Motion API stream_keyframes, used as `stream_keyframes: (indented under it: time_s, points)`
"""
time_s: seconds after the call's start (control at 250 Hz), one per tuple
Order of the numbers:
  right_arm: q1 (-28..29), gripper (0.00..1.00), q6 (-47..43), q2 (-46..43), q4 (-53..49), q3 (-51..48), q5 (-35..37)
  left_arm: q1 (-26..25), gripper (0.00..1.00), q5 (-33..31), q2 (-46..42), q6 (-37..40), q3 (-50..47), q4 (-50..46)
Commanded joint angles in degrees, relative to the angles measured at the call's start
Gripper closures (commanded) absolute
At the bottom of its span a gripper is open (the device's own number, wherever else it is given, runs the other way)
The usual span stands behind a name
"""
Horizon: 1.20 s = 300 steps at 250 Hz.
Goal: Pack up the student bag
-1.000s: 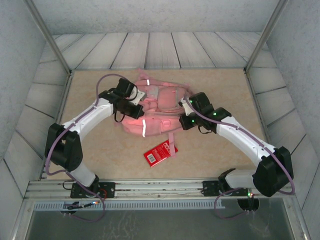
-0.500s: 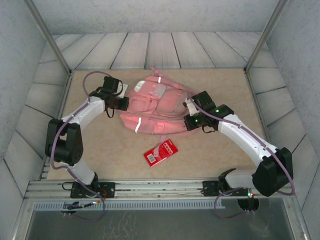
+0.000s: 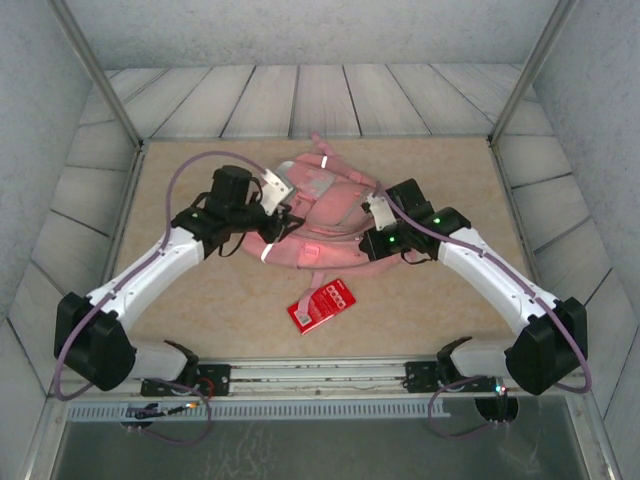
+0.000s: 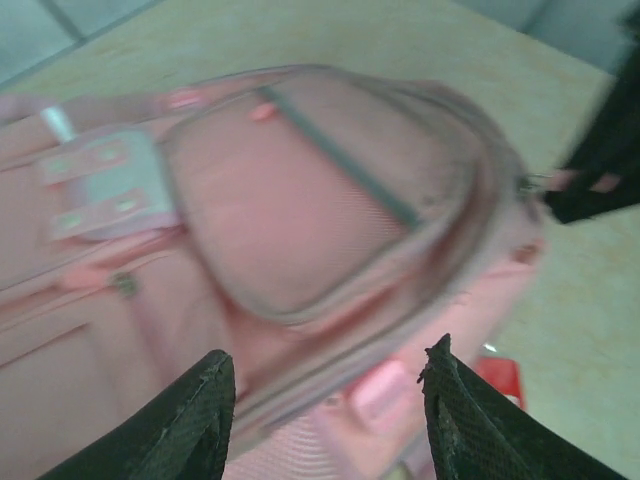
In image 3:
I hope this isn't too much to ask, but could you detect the pink student backpack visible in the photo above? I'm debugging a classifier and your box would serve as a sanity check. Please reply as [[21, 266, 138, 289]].
[[242, 131, 426, 314]]

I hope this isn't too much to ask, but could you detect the red card pack with barcode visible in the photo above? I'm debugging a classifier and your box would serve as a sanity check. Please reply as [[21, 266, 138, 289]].
[[286, 278, 360, 337]]

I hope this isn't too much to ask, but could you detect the grey metal sheet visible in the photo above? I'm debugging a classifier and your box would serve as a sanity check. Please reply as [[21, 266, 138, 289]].
[[49, 397, 606, 480]]

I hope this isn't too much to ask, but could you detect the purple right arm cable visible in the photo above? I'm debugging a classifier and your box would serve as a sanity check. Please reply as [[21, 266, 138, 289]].
[[377, 183, 594, 440]]

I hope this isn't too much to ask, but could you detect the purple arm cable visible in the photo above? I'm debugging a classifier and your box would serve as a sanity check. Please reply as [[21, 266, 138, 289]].
[[52, 149, 266, 445], [377, 183, 594, 440]]

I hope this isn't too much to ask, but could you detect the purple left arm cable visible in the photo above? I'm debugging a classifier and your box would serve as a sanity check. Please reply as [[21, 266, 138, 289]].
[[52, 149, 266, 445]]

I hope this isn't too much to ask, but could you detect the aluminium side rail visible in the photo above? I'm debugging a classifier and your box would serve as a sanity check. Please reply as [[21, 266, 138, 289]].
[[79, 142, 147, 359], [488, 141, 561, 354]]

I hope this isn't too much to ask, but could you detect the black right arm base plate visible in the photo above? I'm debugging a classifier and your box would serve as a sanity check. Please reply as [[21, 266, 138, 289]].
[[403, 359, 501, 394]]

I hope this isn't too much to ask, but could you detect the long aluminium mounting rail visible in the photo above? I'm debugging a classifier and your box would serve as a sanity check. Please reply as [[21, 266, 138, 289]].
[[49, 354, 589, 400]]

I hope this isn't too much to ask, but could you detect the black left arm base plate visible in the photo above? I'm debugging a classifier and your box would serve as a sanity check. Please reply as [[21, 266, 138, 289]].
[[140, 363, 232, 397]]

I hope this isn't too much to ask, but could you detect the aluminium frame post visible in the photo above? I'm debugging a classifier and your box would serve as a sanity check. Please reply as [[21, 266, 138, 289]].
[[47, 0, 144, 149], [489, 0, 579, 146]]

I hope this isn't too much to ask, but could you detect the white slotted cable duct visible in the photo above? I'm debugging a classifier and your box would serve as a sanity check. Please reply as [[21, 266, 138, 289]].
[[66, 402, 451, 421]]

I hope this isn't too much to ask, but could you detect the small black wired connector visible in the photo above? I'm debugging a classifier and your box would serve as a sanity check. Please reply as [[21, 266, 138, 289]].
[[124, 402, 199, 419]]

